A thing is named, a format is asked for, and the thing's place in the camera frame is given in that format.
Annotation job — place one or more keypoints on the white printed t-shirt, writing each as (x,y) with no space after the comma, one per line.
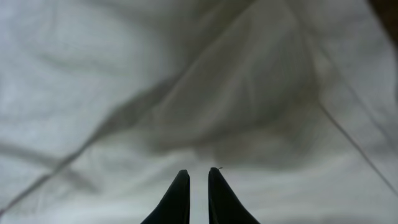
(104,102)

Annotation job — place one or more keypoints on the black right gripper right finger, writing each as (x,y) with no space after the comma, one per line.
(223,205)

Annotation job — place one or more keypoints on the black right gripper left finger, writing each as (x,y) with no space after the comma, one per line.
(174,207)

